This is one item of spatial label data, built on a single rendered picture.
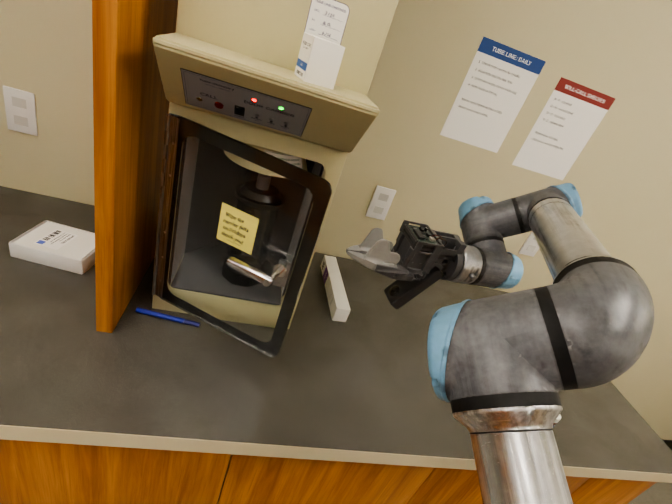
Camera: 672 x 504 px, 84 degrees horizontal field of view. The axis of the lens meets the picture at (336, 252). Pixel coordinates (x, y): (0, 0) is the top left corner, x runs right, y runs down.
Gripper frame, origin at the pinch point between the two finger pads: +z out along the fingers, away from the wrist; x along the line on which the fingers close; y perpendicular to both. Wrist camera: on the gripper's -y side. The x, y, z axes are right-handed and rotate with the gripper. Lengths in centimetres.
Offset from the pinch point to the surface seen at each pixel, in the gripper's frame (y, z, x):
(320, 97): 22.4, 11.9, -6.1
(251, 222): -1.2, 17.0, -7.4
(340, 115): 20.5, 7.8, -7.2
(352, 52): 28.6, 6.2, -17.0
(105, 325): -32, 40, -10
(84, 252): -31, 49, -31
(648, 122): 37, -104, -47
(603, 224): 2, -115, -44
